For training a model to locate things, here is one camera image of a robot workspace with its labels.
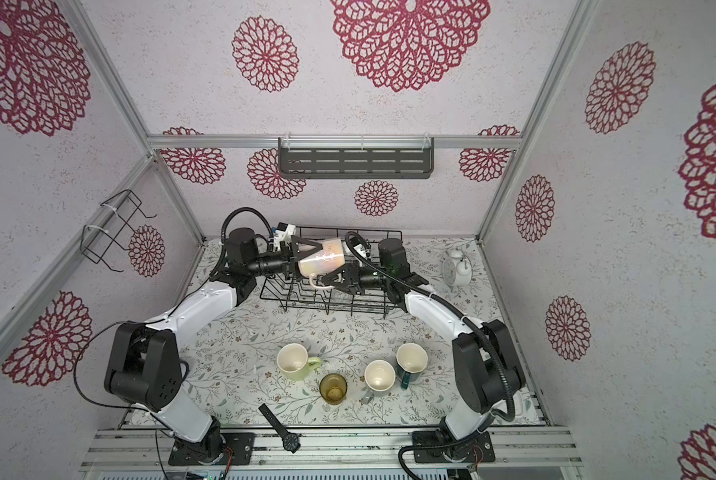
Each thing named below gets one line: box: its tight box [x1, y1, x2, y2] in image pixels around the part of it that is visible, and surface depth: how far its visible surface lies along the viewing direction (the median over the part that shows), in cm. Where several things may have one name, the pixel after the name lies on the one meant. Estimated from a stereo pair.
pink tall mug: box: [298, 238, 345, 289], surface depth 74 cm
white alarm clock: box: [442, 249, 472, 291], surface depth 102 cm
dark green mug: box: [395, 342, 429, 390], surface depth 81 cm
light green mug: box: [276, 342, 321, 381], surface depth 83 cm
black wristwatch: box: [258, 403, 302, 453], surface depth 78 cm
